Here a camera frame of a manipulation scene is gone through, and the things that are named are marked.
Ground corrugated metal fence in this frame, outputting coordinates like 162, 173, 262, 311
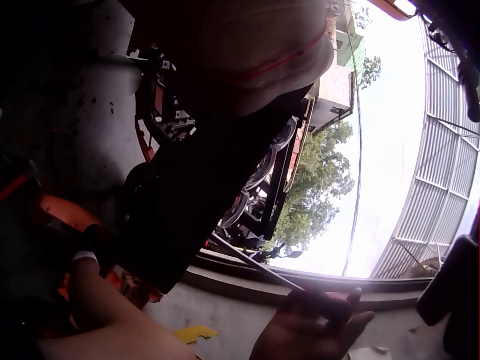
369, 17, 480, 279

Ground thin overhead cable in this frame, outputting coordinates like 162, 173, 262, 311
342, 22, 363, 277

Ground person's right hand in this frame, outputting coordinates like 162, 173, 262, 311
249, 287, 376, 360

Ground thin grey metal rod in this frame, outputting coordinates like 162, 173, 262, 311
208, 232, 307, 293

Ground person's right fingers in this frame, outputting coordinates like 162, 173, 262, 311
322, 287, 376, 340

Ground row of parked motorcycles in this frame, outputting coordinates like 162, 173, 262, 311
217, 115, 303, 263

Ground orange scooter body panel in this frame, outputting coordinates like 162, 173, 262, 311
39, 194, 164, 303

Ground brick and concrete building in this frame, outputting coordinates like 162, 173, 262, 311
306, 0, 366, 134

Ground orange and black scooter frame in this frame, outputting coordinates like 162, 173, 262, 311
133, 45, 197, 162

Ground yellow flat plastic piece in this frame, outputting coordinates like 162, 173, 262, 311
174, 325, 219, 346

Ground person's left fingers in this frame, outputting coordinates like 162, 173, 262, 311
124, 169, 244, 296

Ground black rounded object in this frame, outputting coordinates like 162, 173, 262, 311
416, 234, 480, 357

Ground black handlebar with cables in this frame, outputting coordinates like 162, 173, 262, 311
419, 0, 480, 123

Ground green trees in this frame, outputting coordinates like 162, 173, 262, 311
272, 56, 382, 252

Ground person's legs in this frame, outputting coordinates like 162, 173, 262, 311
36, 224, 197, 360

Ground person's left hand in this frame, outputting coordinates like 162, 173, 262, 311
124, 0, 335, 296

